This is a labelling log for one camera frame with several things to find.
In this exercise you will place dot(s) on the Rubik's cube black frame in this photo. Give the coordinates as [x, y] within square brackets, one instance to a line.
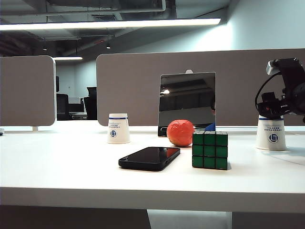
[209, 151]

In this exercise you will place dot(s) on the orange-red ball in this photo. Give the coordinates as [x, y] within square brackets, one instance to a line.
[179, 133]

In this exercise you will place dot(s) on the black smartphone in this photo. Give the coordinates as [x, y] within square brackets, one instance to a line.
[150, 158]

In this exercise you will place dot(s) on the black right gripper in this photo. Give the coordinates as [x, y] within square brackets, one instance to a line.
[291, 76]

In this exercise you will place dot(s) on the long ceiling light strip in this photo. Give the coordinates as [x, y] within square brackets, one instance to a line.
[107, 24]

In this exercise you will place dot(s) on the wide grey desk divider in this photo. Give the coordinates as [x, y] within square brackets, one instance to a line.
[233, 83]

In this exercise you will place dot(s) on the dark desk leg panel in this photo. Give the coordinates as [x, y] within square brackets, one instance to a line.
[71, 218]
[269, 220]

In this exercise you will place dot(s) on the white hook above mirror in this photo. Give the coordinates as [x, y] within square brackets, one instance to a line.
[189, 71]

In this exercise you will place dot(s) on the black office chair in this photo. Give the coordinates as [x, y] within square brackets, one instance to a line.
[62, 107]
[91, 105]

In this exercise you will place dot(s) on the short ceiling light strip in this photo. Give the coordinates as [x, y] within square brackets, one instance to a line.
[68, 58]

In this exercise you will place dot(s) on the grey ceiling duct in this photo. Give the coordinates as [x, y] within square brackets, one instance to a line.
[107, 7]

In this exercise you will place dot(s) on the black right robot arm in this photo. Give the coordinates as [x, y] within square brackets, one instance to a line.
[301, 97]

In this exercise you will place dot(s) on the white divider foot bracket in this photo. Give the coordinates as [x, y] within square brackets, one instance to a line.
[35, 128]

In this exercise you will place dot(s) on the frameless rectangular mirror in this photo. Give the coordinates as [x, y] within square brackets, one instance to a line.
[187, 100]

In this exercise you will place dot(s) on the white paper cup blue logo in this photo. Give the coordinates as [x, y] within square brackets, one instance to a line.
[271, 133]
[118, 128]

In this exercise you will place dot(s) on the narrow grey desk divider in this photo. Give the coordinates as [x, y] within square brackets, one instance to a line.
[26, 93]

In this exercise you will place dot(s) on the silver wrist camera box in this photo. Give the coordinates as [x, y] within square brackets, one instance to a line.
[271, 68]

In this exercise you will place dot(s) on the shiny silver metal stand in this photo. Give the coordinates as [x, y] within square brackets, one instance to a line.
[1, 132]

